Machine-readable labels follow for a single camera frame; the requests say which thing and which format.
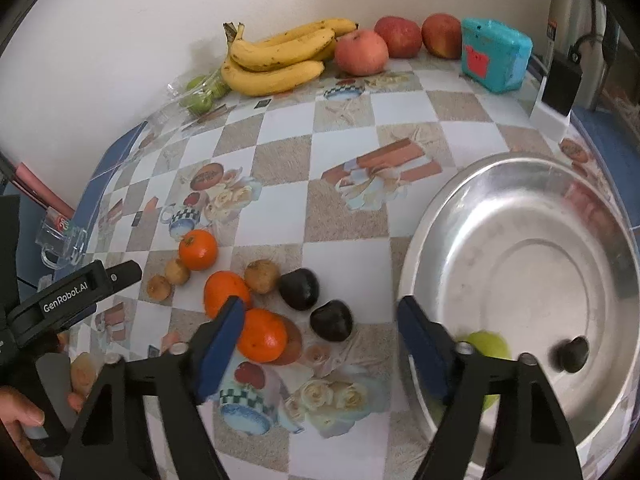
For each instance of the large steel bowl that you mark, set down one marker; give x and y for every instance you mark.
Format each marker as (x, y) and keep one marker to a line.
(525, 260)

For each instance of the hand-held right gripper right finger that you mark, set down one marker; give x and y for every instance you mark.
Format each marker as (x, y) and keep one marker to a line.
(422, 350)

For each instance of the teal toy box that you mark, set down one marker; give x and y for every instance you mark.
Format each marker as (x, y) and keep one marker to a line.
(495, 55)

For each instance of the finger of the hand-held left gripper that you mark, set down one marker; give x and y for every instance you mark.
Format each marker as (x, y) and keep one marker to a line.
(65, 297)

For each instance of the black power adapter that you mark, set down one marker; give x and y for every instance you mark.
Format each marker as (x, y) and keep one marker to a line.
(562, 85)

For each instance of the red plastic item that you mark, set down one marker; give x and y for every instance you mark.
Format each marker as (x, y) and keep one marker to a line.
(35, 185)

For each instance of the pink apple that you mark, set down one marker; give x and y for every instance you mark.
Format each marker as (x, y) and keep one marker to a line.
(361, 51)

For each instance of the steel thermos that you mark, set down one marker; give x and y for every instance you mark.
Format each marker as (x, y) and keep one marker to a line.
(567, 10)

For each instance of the red apple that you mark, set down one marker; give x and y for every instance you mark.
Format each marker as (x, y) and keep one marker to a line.
(441, 35)
(398, 36)

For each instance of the person's left hand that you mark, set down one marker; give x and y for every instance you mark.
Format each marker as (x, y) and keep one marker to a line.
(15, 425)

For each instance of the checkered printed table cover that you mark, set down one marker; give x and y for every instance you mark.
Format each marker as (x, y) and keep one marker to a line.
(350, 125)

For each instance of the orange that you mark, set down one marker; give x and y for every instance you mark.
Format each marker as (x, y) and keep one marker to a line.
(198, 249)
(262, 335)
(223, 290)

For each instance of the dark plum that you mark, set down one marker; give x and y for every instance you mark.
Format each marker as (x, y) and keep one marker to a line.
(572, 355)
(298, 288)
(330, 319)

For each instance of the clear bag of green fruits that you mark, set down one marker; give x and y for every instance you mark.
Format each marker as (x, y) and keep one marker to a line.
(200, 94)

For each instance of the green apple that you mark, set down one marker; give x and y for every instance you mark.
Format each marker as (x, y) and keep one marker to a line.
(485, 352)

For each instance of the yellow banana bunch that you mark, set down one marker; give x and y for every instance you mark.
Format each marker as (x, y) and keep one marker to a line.
(272, 55)

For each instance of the blue tablecloth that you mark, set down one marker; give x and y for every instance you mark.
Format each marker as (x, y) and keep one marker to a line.
(607, 150)

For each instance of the small brown fruit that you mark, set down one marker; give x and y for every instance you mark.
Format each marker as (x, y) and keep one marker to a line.
(177, 271)
(158, 287)
(261, 276)

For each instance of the clear plastic holder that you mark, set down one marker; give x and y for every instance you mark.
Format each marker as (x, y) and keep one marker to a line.
(60, 240)

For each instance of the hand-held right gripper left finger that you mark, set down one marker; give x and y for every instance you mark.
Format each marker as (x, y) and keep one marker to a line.
(222, 350)

